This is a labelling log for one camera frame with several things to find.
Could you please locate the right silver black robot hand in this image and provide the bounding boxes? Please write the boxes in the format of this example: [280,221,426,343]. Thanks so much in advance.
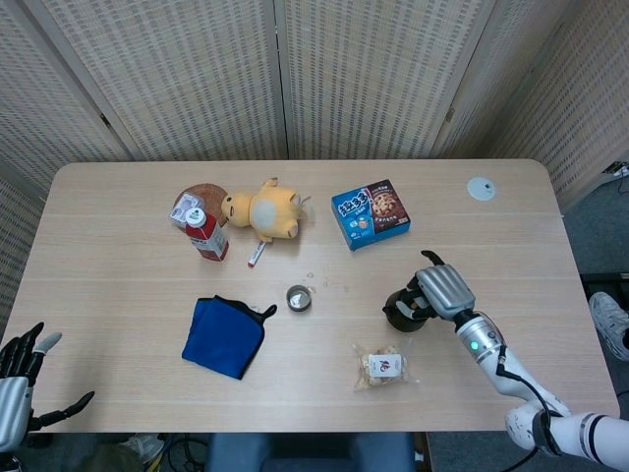
[400,249,477,324]

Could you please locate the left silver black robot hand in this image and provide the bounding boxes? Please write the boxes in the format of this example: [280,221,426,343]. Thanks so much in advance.
[0,322,95,446]

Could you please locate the black cast iron teapot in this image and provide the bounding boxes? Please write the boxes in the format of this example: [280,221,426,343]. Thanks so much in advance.
[381,287,433,334]

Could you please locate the clear snack bag white label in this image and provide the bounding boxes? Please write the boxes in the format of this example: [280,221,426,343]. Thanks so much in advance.
[351,342,422,393]

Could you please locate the white round table grommet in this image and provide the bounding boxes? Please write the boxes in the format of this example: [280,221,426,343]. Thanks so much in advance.
[466,177,498,202]

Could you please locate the blue cookie box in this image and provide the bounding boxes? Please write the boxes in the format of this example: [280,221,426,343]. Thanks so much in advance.
[330,178,413,253]

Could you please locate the woven folding screen panel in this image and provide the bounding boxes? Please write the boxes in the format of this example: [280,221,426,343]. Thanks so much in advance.
[19,0,289,161]
[0,0,137,168]
[0,159,50,340]
[490,0,629,210]
[274,0,497,161]
[431,0,591,161]

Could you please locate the white grey sneaker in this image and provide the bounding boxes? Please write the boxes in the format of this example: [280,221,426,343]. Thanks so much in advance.
[588,291,629,363]

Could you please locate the yellow plush toy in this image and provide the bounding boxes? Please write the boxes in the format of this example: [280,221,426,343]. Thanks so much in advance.
[219,177,312,243]

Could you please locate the blue cloth with black trim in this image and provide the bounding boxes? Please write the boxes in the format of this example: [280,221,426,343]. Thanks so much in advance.
[181,295,278,382]

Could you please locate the red NFC juice bottle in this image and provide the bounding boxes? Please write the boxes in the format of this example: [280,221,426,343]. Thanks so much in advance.
[184,206,230,263]

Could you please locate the round brown bread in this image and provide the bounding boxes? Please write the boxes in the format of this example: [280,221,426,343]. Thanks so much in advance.
[174,182,228,228]

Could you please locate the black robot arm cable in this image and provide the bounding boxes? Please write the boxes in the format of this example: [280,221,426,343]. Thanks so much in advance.
[495,343,556,443]

